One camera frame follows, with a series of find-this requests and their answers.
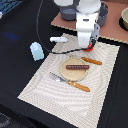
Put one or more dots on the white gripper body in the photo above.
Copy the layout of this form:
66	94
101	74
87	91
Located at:
87	29

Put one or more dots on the brown grilled toy sausage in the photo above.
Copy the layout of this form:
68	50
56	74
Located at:
85	67

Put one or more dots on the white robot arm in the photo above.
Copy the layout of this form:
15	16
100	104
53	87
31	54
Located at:
88	6

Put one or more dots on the brown wooden board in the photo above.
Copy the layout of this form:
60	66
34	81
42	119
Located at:
111	30

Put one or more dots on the small grey pot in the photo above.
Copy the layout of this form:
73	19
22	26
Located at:
68	14

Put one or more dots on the large grey pot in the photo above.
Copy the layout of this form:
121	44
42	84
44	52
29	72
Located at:
103	13

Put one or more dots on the beige bowl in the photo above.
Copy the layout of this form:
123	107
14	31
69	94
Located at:
124	16

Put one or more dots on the round wooden plate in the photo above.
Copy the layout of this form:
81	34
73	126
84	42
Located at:
72	74

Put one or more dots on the light blue toy carton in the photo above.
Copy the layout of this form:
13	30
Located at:
37	51

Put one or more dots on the beige woven placemat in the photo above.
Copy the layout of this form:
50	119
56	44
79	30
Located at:
77	107

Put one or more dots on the orange handled toy knife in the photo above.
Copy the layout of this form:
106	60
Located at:
91	61

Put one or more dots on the orange handled toy fork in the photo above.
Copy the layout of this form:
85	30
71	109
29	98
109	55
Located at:
60	79

